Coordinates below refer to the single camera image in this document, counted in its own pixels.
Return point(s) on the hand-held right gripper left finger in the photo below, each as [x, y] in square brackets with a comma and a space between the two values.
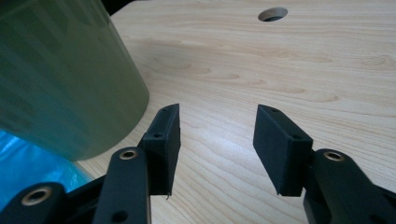
[163, 146]

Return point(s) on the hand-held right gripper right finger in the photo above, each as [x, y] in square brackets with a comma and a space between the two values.
[280, 149]

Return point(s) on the green ribbed plastic bin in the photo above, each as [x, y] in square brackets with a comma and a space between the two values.
[62, 74]

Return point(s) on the blue plastic bag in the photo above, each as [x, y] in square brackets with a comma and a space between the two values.
[28, 168]

